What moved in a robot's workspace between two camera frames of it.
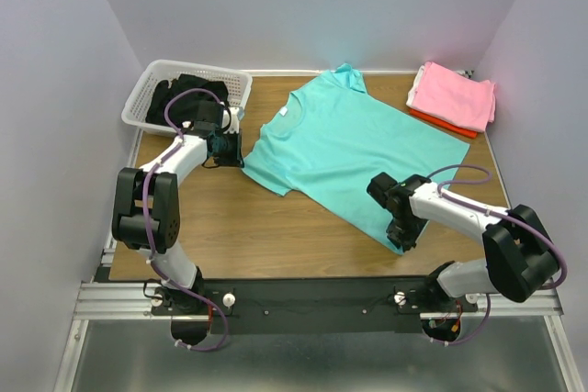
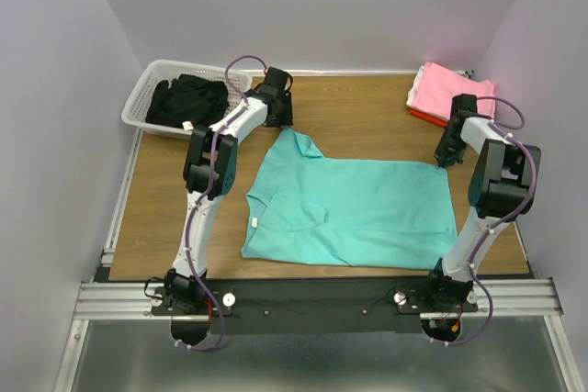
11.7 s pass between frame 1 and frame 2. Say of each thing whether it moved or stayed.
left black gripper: moved
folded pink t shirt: stayed
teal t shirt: moved
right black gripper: moved
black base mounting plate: stayed
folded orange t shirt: stayed
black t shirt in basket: stayed
